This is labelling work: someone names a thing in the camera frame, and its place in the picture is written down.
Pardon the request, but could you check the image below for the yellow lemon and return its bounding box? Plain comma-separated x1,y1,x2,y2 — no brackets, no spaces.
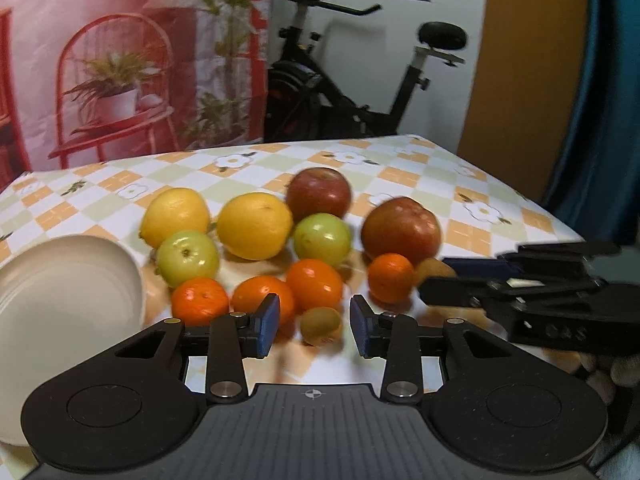
216,192,294,261
139,187,211,248

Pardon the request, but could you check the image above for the black exercise bike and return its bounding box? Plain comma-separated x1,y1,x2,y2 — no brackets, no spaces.
265,0,468,143

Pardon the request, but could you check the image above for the mandarin orange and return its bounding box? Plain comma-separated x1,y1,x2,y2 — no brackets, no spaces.
368,253,416,304
231,276,296,328
171,277,230,326
286,258,344,312

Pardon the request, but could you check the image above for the orange wooden door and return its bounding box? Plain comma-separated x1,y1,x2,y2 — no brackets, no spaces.
455,0,593,201

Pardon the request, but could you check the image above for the checkered flower tablecloth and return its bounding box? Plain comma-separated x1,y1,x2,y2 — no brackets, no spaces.
0,134,601,480

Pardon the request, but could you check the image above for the red apple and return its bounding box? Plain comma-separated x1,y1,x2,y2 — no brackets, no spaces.
285,167,352,222
361,197,442,265

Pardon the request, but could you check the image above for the printed red chair backdrop cloth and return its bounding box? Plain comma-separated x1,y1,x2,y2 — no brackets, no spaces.
0,0,276,186

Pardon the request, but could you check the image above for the green apple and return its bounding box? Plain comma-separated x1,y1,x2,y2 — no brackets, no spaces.
292,213,352,267
156,231,221,289

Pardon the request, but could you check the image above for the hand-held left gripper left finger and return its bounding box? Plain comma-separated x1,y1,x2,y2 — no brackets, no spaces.
107,294,281,405

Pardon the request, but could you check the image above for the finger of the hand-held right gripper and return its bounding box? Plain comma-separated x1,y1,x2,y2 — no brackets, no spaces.
441,241,622,283
419,276,608,313

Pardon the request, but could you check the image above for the blue curtain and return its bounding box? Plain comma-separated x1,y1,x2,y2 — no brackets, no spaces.
542,0,640,246

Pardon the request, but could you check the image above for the small brown kiwi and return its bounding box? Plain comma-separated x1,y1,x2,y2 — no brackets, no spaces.
300,307,344,347
412,257,457,291

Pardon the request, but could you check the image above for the person's right hand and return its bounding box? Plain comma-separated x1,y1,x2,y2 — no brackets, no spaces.
575,352,640,406

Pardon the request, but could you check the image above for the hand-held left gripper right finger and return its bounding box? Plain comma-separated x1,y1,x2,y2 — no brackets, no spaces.
349,294,521,405

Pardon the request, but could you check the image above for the cream round bowl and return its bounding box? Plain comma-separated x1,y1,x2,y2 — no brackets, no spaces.
0,234,147,447

